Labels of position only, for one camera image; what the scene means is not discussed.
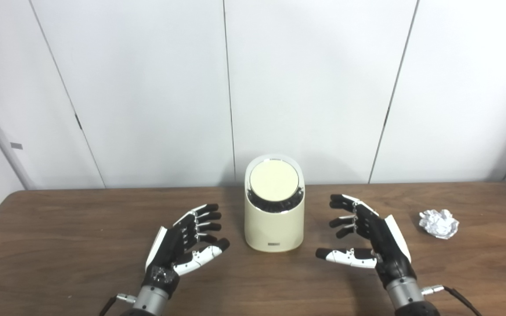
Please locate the white and black right hand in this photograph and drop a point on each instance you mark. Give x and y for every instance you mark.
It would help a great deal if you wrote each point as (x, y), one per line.
(380, 237)

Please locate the cream-colored bin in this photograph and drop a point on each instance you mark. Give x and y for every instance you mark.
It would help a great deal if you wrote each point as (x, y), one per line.
(272, 228)

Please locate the white and black left hand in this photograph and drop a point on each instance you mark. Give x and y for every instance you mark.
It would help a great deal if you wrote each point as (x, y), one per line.
(169, 245)

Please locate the small grey wall label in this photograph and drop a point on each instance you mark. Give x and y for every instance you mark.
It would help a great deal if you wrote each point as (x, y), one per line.
(16, 145)

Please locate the silvery paper ball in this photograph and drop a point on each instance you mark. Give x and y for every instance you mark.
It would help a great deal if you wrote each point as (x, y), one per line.
(439, 224)

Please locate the black wall panel hinge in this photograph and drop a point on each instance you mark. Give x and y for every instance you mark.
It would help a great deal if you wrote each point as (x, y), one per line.
(78, 121)

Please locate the round cream bin lid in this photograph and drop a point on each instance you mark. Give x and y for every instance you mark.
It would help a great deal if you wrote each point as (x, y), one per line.
(274, 180)

